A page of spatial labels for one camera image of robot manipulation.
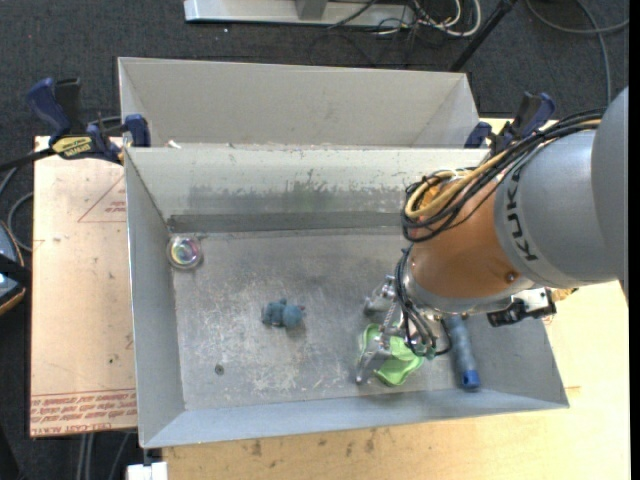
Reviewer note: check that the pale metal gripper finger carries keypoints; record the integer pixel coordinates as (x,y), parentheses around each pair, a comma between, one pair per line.
(382,295)
(372,360)

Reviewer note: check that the light green plastic toy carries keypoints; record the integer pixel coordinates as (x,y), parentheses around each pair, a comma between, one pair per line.
(397,365)

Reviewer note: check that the blue-grey toy animal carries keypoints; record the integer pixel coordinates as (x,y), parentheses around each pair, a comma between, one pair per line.
(284,314)

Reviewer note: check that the grey metal bin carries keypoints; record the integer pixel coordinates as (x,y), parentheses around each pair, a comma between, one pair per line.
(280,198)

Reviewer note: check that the brown cardboard board red print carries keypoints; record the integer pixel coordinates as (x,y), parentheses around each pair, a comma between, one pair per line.
(80,288)

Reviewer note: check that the black cylinder on white bracket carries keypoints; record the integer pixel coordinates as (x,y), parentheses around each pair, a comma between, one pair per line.
(522,308)

